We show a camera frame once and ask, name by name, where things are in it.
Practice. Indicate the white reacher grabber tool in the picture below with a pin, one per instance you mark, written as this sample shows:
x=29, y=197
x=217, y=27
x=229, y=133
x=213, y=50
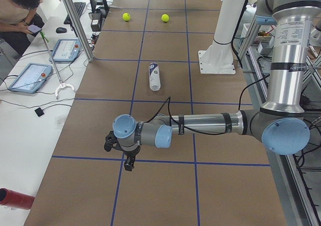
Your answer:
x=62, y=85

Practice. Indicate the blue teach pendant near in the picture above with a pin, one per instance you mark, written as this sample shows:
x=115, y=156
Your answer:
x=31, y=78

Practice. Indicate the blue teach pendant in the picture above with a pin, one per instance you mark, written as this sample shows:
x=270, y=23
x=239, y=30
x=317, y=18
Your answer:
x=66, y=50
x=31, y=78

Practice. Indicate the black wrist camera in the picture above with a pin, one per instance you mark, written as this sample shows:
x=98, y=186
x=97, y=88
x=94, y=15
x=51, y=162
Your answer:
x=111, y=142

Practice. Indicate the black power adapter box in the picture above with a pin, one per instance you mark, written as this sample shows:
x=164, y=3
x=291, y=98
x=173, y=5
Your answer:
x=96, y=21

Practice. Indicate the small black square puck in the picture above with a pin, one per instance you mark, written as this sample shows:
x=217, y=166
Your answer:
x=39, y=112

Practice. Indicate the person in beige shirt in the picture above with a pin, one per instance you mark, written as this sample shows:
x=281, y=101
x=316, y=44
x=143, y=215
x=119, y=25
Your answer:
x=16, y=18

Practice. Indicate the aluminium frame post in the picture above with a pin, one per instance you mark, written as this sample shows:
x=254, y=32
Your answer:
x=69, y=5

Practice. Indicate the black computer mouse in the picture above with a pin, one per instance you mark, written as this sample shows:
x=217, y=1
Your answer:
x=61, y=30

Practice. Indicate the red cylinder tube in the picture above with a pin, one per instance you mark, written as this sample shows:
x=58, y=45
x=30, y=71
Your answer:
x=16, y=199

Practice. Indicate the blue teach pendant far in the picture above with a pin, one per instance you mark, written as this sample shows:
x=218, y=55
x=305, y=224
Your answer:
x=66, y=50

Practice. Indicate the white camera stand post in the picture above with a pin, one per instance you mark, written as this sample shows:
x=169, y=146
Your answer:
x=218, y=57

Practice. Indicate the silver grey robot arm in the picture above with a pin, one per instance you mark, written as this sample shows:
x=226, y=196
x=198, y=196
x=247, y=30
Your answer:
x=278, y=124

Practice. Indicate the yellow tennis ball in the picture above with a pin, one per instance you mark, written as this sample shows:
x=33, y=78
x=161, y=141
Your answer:
x=126, y=17
x=165, y=18

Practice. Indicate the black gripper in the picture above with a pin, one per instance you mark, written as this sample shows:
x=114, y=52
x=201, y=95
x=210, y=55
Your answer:
x=132, y=153

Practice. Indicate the smartphone in hand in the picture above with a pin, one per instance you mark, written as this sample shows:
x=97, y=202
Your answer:
x=34, y=29

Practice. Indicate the clear tennis ball can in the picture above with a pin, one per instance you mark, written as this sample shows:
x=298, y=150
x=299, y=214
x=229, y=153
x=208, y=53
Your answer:
x=154, y=77

